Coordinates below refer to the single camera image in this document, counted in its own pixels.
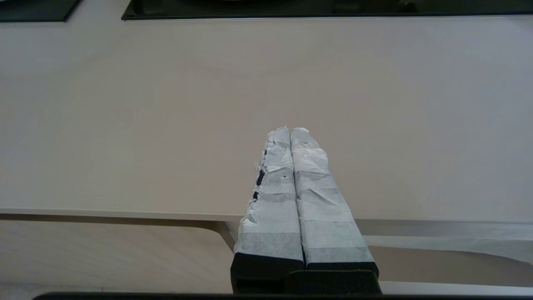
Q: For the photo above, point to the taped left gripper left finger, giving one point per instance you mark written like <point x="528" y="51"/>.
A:
<point x="270" y="216"/>

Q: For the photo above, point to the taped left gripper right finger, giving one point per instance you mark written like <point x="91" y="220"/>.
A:
<point x="327" y="225"/>

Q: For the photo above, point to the large black glass cooktop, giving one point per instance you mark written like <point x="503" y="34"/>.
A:
<point x="333" y="9"/>

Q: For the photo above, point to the small black glass cooktop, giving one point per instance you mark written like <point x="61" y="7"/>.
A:
<point x="33" y="10"/>

